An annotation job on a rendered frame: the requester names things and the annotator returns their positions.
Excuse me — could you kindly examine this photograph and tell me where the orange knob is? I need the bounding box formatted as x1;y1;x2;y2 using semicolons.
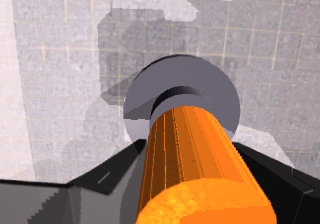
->
135;106;277;224

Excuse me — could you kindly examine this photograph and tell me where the silver round pedestal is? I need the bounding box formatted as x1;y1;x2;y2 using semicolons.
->
123;54;241;143

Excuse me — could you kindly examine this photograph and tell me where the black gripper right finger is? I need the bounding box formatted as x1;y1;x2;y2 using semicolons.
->
232;141;320;224

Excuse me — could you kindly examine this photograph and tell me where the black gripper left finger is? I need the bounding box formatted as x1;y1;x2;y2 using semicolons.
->
0;139;147;224

